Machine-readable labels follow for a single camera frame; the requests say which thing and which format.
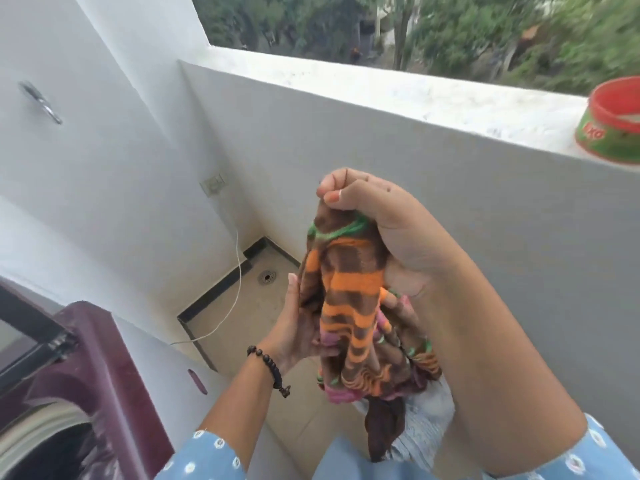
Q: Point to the brown orange striped cloth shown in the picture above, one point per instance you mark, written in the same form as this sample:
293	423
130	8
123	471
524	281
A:
350	304

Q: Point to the person's right thumb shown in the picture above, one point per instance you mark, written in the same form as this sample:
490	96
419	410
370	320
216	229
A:
350	197

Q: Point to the red green round tub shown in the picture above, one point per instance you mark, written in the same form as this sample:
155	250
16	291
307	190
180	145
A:
612	129

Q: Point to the maroon white washing machine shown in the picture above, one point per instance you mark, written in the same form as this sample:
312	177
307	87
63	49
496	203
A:
95	364

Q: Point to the person's right forearm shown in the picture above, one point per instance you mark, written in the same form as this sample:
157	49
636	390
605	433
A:
495	374

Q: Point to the blue dotted shirt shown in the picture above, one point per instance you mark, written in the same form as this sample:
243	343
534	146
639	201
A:
595	457

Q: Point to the person's right hand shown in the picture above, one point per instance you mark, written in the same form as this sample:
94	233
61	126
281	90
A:
410	234

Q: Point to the metal wall hook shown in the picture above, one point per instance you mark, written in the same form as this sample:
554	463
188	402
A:
42	104

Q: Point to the person's left thumb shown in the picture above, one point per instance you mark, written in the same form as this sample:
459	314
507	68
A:
294	294

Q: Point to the round metal floor drain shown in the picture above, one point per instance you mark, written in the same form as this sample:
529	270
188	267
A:
267	277

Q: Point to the person's left forearm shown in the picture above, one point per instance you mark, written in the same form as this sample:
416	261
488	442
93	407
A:
240	409

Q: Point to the person's left hand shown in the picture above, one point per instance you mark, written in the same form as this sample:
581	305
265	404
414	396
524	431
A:
295	339

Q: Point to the green trees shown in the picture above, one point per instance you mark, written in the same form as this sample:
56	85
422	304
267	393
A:
465	34

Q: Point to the white wall socket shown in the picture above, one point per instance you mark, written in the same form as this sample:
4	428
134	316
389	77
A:
213	184

